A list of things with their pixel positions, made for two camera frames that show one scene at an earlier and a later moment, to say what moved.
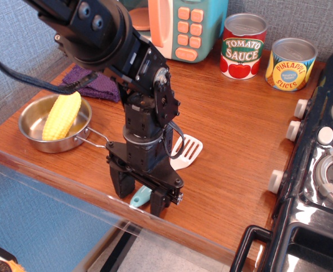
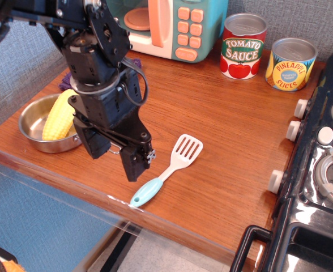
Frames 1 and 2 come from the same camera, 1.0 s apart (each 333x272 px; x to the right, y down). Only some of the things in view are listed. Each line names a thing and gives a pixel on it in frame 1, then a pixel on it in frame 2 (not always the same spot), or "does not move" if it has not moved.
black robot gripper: [145, 156] → [107, 101]
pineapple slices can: [291, 64] does not move
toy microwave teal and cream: [190, 31] does not move
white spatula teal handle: [192, 145] does not move
